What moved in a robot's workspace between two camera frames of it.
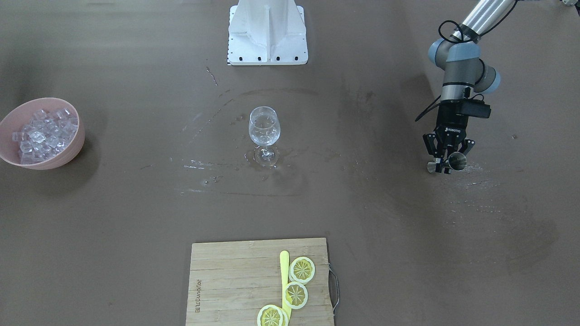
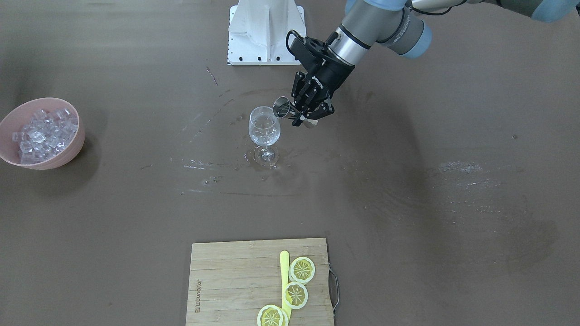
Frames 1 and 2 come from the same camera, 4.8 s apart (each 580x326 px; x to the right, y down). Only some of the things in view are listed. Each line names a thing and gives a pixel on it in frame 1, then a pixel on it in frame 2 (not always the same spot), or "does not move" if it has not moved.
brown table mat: (179, 144) does not move
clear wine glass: (264, 129) does not move
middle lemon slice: (296, 295) does not move
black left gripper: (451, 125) → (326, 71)
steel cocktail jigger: (457, 161) → (282, 107)
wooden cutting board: (230, 280) does not move
